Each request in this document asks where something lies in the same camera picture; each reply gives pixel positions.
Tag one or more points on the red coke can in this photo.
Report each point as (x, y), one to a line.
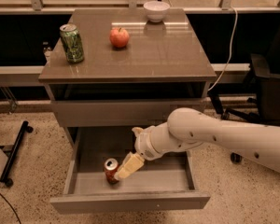
(111, 165)

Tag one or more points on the grey drawer cabinet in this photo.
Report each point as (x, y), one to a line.
(162, 61)

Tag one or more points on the black office chair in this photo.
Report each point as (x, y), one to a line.
(265, 71)

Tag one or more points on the red apple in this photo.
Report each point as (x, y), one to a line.
(119, 37)

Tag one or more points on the black wheeled stand base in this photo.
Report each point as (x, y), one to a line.
(11, 154)

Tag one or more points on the green soda can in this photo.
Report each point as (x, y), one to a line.
(72, 44)

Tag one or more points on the closed grey top drawer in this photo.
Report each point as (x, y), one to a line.
(119, 113)

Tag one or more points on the open grey middle drawer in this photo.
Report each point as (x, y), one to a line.
(164, 184)

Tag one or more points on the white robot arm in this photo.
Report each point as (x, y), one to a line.
(188, 128)

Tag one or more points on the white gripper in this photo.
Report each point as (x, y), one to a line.
(144, 144)

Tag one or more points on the white bowl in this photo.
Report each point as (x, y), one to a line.
(156, 10)

